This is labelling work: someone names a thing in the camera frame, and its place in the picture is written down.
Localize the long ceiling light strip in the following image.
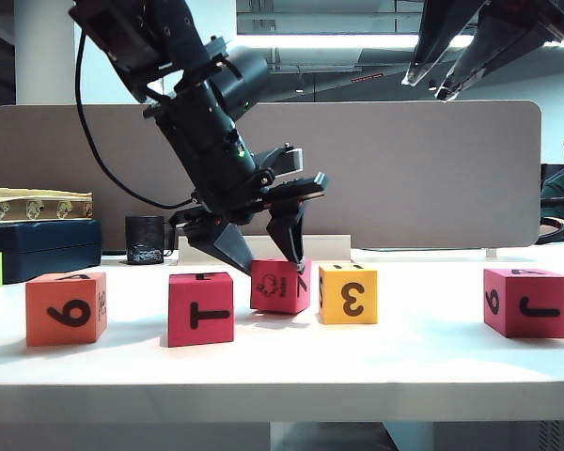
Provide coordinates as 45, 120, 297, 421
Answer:
237, 33, 564, 49

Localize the red letter block with T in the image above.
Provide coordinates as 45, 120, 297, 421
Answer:
167, 271, 236, 349

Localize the vented panel under table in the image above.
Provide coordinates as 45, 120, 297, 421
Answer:
538, 420, 564, 451

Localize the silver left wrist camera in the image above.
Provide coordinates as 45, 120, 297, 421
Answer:
258, 146, 306, 179

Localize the dark blue case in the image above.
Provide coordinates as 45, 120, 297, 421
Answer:
0, 219, 103, 286

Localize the red letter block with J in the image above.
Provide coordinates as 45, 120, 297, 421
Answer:
482, 267, 564, 339

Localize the person in dark green shirt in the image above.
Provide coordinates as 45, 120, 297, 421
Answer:
540, 167, 564, 223

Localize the yellow letter block with 3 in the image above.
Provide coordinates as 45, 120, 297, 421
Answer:
317, 262, 380, 325

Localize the red letter block with rabbit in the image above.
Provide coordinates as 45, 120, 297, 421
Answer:
250, 257, 313, 315

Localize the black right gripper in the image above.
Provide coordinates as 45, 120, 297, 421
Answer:
401, 0, 564, 102

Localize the grey desk partition panel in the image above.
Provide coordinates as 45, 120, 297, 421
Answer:
0, 99, 544, 251

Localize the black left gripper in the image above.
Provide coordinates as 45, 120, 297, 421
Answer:
168, 171, 330, 277

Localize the black mug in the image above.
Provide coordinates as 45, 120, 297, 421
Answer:
124, 214, 178, 265

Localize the black round object red trim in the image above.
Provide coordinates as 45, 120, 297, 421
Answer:
538, 216, 564, 245

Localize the yellow printed box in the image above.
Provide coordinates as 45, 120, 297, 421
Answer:
0, 186, 95, 223

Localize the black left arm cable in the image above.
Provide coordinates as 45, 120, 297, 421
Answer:
73, 27, 196, 210

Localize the orange letter block with 6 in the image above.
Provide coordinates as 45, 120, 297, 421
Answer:
25, 271, 108, 348

